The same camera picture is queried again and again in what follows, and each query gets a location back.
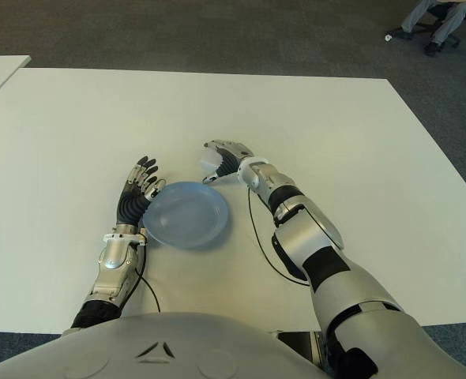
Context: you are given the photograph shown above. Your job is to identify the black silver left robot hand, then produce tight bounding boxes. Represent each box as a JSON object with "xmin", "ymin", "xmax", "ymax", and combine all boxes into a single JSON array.
[{"xmin": 115, "ymin": 156, "xmax": 167, "ymax": 227}]

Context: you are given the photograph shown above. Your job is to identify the dark robot support frame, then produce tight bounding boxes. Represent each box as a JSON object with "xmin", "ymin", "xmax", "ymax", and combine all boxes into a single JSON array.
[{"xmin": 276, "ymin": 330, "xmax": 331, "ymax": 373}]

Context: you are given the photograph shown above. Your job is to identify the white charger block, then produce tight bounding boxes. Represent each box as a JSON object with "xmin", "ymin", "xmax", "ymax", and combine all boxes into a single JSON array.
[{"xmin": 197, "ymin": 147, "xmax": 224, "ymax": 172}]

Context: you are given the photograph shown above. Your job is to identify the white side table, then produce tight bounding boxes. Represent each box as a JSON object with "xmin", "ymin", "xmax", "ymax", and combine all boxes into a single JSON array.
[{"xmin": 0, "ymin": 54, "xmax": 33, "ymax": 110}]

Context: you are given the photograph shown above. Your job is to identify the grey robot torso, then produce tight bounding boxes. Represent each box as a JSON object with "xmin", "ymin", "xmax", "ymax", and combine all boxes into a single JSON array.
[{"xmin": 0, "ymin": 311, "xmax": 325, "ymax": 379}]

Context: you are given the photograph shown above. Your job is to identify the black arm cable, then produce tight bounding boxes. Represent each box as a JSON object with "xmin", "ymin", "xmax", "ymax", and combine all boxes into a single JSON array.
[
  {"xmin": 246, "ymin": 186, "xmax": 311, "ymax": 287},
  {"xmin": 135, "ymin": 236, "xmax": 163, "ymax": 315}
]

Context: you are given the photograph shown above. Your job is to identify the seated person grey trousers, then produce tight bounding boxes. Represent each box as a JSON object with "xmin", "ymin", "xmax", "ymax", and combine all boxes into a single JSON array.
[{"xmin": 388, "ymin": 0, "xmax": 466, "ymax": 57}]

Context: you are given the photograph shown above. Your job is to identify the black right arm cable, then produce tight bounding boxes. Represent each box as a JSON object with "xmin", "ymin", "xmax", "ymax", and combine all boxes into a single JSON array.
[{"xmin": 246, "ymin": 186, "xmax": 311, "ymax": 287}]

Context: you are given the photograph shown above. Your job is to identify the blue round plate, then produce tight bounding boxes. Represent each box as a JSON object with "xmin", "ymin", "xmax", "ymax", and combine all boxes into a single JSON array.
[{"xmin": 142, "ymin": 180, "xmax": 231, "ymax": 250}]

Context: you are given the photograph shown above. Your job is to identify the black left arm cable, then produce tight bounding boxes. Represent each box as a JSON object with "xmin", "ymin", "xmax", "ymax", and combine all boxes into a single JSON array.
[{"xmin": 135, "ymin": 236, "xmax": 163, "ymax": 315}]

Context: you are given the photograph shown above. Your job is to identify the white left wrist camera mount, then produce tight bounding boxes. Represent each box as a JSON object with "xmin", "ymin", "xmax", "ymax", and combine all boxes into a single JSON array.
[{"xmin": 102, "ymin": 232, "xmax": 148, "ymax": 246}]

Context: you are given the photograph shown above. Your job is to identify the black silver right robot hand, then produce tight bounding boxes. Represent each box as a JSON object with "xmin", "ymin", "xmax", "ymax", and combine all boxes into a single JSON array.
[{"xmin": 201, "ymin": 138, "xmax": 257, "ymax": 186}]

